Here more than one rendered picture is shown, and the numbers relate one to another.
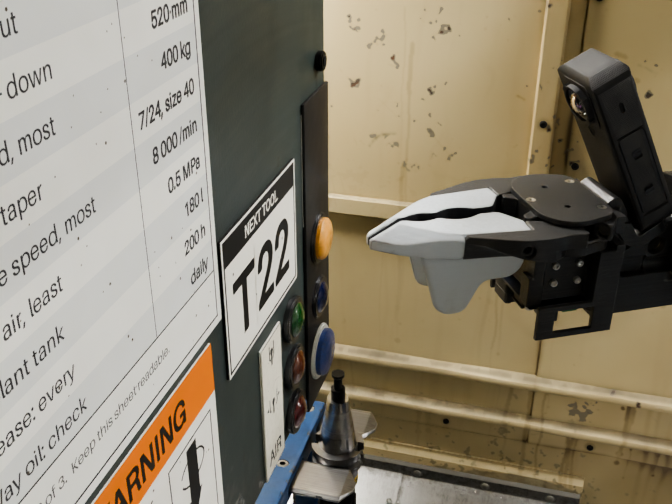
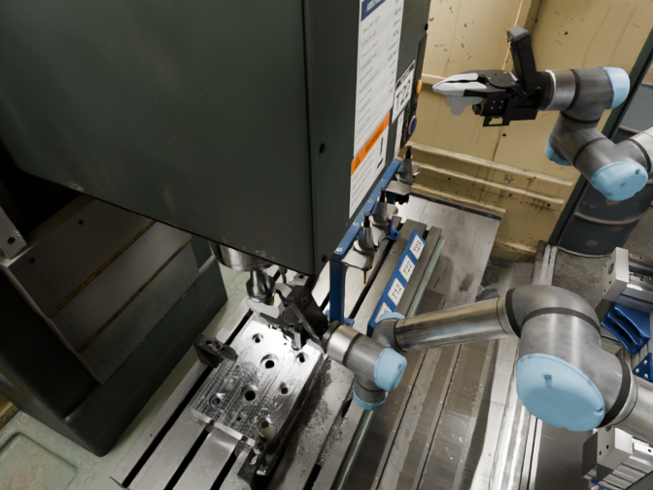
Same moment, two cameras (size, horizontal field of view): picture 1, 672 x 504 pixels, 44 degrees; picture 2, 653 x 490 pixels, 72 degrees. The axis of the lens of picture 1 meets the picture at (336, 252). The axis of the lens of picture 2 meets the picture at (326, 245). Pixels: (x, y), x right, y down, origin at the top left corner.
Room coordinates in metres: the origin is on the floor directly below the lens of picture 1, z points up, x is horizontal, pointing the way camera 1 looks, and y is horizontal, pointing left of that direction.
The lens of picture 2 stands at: (-0.37, 0.04, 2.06)
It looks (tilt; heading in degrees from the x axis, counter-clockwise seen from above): 46 degrees down; 11
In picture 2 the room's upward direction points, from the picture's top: 1 degrees counter-clockwise
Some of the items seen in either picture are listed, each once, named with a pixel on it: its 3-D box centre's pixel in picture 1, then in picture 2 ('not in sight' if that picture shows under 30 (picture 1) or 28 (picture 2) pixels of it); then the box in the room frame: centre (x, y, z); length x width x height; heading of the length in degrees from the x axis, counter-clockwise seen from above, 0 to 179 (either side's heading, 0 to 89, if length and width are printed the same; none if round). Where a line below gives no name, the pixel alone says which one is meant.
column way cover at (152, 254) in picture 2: not in sight; (127, 267); (0.33, 0.72, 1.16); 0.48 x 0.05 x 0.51; 164
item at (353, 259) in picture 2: not in sight; (357, 260); (0.41, 0.10, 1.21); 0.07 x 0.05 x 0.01; 74
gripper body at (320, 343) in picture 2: not in sight; (310, 327); (0.16, 0.17, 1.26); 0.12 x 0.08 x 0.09; 66
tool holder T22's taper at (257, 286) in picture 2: not in sight; (258, 273); (0.21, 0.29, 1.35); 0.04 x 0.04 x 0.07
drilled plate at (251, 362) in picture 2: not in sight; (260, 381); (0.16, 0.32, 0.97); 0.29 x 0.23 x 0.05; 164
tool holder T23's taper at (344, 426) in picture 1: (337, 420); (406, 165); (0.78, 0.00, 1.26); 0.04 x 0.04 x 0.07
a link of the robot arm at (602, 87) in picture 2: not in sight; (591, 90); (0.52, -0.32, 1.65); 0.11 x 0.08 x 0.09; 104
